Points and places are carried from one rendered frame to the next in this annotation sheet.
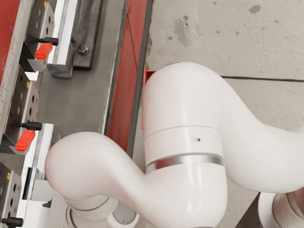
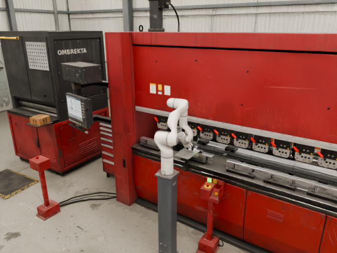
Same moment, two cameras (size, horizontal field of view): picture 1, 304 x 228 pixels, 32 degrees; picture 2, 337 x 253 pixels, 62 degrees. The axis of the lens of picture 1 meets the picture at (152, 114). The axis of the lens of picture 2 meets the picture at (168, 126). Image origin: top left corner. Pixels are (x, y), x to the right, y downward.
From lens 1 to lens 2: 2.83 m
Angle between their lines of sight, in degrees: 79
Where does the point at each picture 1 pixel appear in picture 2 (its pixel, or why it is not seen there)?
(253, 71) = not seen: outside the picture
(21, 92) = (208, 129)
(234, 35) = not seen: outside the picture
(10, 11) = (218, 118)
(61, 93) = (222, 166)
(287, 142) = (173, 115)
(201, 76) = (184, 101)
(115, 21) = (239, 177)
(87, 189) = not seen: hidden behind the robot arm
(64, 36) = (234, 162)
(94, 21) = (239, 172)
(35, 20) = (222, 131)
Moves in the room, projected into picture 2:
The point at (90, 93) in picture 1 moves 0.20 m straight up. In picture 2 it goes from (219, 169) to (220, 153)
